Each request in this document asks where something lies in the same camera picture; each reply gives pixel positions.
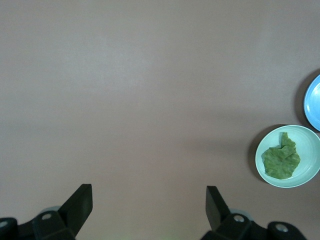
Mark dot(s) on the green lettuce leaf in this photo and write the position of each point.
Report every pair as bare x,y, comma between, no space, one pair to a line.
280,160

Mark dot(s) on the blue round plate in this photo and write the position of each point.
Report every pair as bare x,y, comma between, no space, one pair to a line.
313,105

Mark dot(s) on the brown table cover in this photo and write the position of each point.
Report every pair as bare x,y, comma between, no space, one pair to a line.
125,75

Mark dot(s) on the pale green round plate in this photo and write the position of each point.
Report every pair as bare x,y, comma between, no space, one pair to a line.
306,150

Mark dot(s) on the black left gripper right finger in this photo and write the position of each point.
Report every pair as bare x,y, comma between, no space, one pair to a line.
216,207

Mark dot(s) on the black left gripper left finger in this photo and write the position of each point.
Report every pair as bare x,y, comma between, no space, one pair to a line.
77,207

